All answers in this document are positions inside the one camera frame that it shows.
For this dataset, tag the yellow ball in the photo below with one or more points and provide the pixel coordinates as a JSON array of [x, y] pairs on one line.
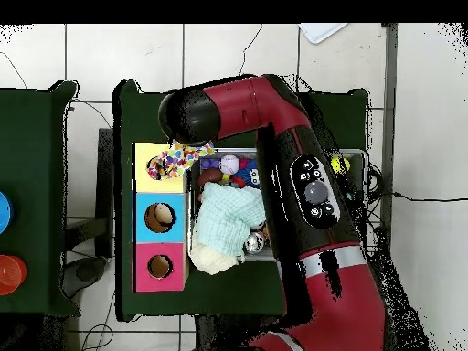
[[338, 164]]

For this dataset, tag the white tray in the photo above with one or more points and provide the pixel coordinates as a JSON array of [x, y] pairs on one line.
[[320, 31]]

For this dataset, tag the blue disc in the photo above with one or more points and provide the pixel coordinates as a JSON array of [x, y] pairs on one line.
[[4, 212]]

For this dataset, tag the mint waffle cloth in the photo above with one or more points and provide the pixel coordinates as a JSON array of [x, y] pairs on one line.
[[230, 215]]

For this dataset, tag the colourful dotted cloth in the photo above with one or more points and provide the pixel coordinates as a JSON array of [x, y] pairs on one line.
[[175, 161]]

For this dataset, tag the grey floor rail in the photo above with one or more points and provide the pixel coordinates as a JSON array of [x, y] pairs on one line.
[[389, 109]]

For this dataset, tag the blue fuzzy toy with eyes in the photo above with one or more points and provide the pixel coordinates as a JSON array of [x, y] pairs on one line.
[[254, 175]]

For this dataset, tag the white toy baseball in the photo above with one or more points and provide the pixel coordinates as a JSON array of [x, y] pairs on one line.
[[229, 164]]

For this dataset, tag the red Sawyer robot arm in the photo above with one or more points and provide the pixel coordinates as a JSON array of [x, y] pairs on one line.
[[248, 106]]

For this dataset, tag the brown toy football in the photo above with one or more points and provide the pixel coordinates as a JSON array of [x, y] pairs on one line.
[[210, 176]]

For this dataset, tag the cream waffle cloth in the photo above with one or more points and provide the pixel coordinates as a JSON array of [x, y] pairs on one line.
[[212, 261]]

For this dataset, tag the red disc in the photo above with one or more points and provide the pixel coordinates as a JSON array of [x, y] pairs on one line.
[[11, 274]]

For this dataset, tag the wooden box with three holes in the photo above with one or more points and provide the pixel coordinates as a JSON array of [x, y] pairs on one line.
[[146, 248]]

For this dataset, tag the dark green tablecloth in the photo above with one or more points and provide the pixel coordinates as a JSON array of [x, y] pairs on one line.
[[146, 120], [33, 146]]

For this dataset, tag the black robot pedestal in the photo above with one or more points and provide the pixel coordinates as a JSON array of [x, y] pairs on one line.
[[226, 332]]

